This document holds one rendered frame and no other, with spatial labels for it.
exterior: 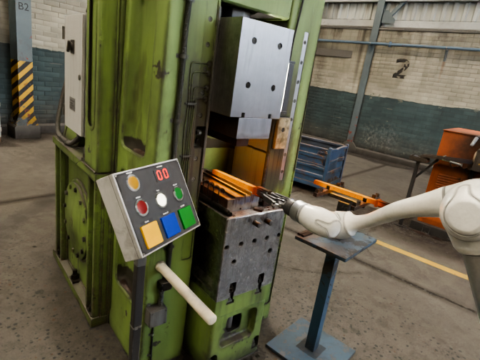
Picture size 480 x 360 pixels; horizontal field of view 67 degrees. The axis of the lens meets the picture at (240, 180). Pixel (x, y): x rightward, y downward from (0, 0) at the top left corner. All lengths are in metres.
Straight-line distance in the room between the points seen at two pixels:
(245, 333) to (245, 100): 1.30
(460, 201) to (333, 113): 8.84
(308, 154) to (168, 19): 4.09
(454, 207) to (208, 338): 1.41
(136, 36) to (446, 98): 7.74
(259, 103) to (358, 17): 8.46
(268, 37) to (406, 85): 7.66
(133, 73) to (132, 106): 0.15
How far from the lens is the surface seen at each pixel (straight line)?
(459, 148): 4.82
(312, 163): 5.36
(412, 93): 9.13
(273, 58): 1.68
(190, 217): 1.38
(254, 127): 1.66
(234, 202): 1.71
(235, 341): 2.15
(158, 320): 1.92
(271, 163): 2.00
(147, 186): 1.26
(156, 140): 1.57
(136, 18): 1.89
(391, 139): 9.23
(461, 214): 1.02
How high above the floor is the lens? 1.55
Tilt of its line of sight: 16 degrees down
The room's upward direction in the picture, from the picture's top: 8 degrees clockwise
